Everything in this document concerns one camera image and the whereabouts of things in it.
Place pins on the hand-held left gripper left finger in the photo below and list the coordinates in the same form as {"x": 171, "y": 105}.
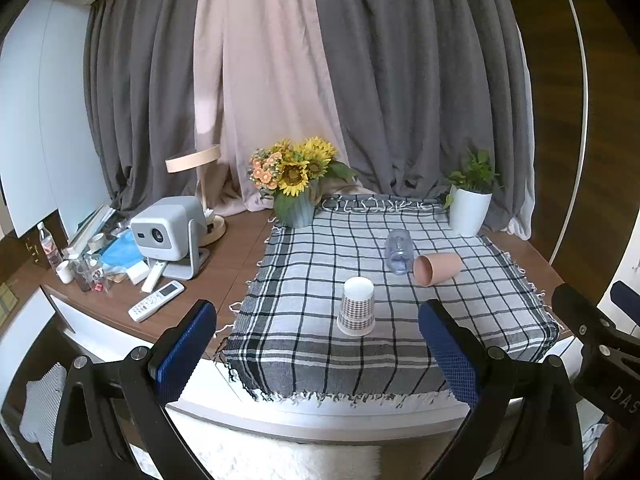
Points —
{"x": 184, "y": 357}

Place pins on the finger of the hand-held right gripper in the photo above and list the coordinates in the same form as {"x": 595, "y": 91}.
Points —
{"x": 627, "y": 300}
{"x": 582, "y": 310}

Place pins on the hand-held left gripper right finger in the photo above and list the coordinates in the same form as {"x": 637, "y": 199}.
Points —
{"x": 450, "y": 360}

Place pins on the patterned paper cup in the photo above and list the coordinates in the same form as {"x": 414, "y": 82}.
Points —
{"x": 356, "y": 312}

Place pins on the person's right forearm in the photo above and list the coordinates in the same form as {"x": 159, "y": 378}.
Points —
{"x": 612, "y": 452}

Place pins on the pink cup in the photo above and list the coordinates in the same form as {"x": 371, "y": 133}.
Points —
{"x": 440, "y": 267}

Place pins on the clear plastic cup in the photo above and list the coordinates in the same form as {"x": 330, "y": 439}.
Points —
{"x": 399, "y": 252}

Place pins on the small white cup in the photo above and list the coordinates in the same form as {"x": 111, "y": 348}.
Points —
{"x": 64, "y": 273}

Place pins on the wide white remote control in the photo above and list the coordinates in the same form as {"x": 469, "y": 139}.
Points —
{"x": 152, "y": 302}

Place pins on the slim white remote control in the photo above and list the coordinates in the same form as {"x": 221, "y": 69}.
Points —
{"x": 154, "y": 276}

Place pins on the small white box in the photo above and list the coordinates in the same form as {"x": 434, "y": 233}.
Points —
{"x": 136, "y": 275}

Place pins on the blue face mask pack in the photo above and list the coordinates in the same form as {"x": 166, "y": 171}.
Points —
{"x": 122, "y": 252}

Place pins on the small glass jar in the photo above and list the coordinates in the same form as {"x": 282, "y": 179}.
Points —
{"x": 83, "y": 276}

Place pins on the grey white projector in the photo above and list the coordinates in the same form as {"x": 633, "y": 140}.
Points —
{"x": 165, "y": 225}

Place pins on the black white checked cloth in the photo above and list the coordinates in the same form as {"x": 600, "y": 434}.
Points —
{"x": 300, "y": 280}

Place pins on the white plant pot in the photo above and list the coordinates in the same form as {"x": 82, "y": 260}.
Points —
{"x": 469, "y": 212}

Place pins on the long white box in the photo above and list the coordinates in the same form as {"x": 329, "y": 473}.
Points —
{"x": 92, "y": 227}

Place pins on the green houseplant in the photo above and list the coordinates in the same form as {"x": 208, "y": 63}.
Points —
{"x": 475, "y": 172}

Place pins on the clear water bottle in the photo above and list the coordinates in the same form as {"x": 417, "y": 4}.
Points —
{"x": 49, "y": 245}

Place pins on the teal ribbed vase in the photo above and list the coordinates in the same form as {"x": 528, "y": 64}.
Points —
{"x": 297, "y": 212}

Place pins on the beige round desk lamp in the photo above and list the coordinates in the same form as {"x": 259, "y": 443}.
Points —
{"x": 192, "y": 157}

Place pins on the thin white hoop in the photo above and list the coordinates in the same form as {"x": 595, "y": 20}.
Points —
{"x": 584, "y": 90}

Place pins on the sunflower bouquet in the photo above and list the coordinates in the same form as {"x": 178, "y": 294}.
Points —
{"x": 295, "y": 167}

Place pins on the narrow grey curtain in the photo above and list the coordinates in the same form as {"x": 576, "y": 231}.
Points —
{"x": 145, "y": 85}

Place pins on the wide grey curtain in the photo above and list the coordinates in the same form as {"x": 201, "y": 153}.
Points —
{"x": 425, "y": 75}

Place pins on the beige curtain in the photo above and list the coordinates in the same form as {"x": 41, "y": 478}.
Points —
{"x": 260, "y": 70}

